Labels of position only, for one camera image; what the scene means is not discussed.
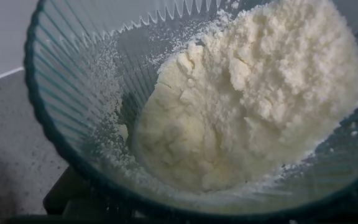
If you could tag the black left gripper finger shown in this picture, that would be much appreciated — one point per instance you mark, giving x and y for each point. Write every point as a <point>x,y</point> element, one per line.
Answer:
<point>70,199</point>

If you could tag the white powder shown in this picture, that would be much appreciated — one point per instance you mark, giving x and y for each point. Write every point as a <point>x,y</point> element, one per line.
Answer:
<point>244,109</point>

